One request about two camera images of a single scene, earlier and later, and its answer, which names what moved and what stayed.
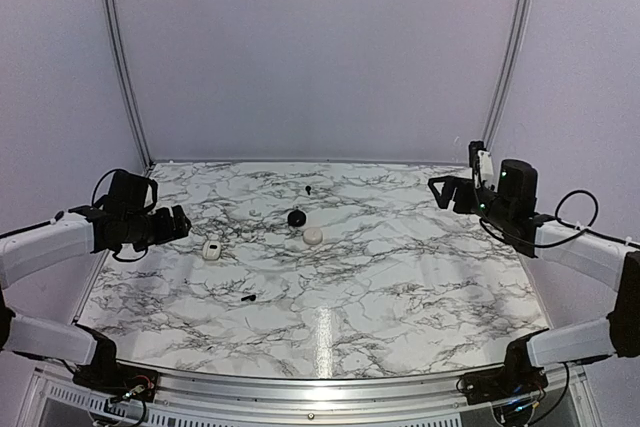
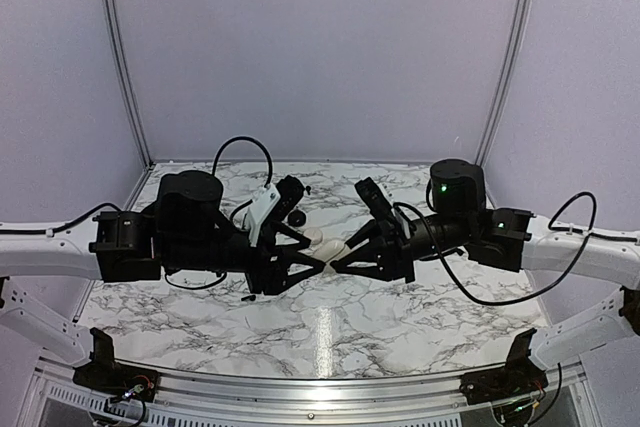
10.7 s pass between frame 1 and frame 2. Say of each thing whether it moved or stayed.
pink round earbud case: stayed
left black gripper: moved
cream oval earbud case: moved
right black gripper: moved
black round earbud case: stayed
